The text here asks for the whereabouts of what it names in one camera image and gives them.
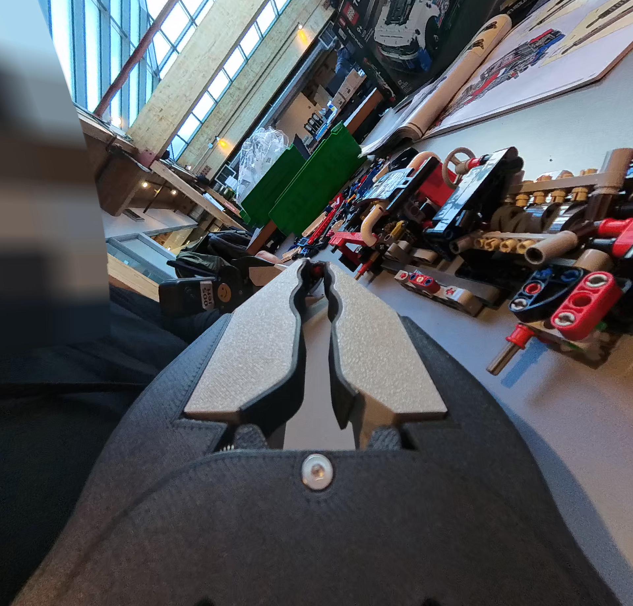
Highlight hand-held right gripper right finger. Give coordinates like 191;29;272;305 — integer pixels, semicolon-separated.
322;262;449;449

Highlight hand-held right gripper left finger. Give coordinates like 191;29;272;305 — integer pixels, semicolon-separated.
184;259;311;438

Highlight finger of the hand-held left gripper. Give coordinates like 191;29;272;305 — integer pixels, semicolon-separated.
252;265;287;288

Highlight grey desk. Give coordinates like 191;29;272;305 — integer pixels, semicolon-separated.
274;57;633;587

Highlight dark backpack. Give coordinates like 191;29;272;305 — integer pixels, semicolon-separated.
167;230;253;283

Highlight pile of loose toy pieces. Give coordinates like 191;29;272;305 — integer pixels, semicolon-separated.
289;191;377;270

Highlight clear plastic bags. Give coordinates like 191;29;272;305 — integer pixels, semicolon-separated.
236;126;290;203

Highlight toy brick car front chassis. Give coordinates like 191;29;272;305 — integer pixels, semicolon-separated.
386;146;633;375

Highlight black toy set box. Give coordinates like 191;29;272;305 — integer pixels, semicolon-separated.
330;0;564;97

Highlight open instruction booklet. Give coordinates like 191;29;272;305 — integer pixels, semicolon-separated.
360;0;633;158

